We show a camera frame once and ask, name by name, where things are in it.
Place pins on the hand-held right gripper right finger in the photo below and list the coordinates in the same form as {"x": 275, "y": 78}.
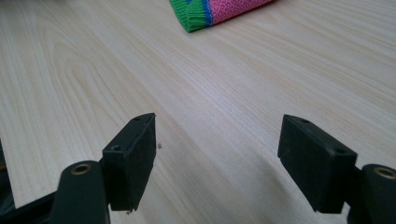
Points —
{"x": 314, "y": 165}

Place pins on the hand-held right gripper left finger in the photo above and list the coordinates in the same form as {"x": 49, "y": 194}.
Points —
{"x": 130, "y": 168}

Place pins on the green pink blue knitted sock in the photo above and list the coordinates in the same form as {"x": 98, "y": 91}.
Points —
{"x": 202, "y": 11}

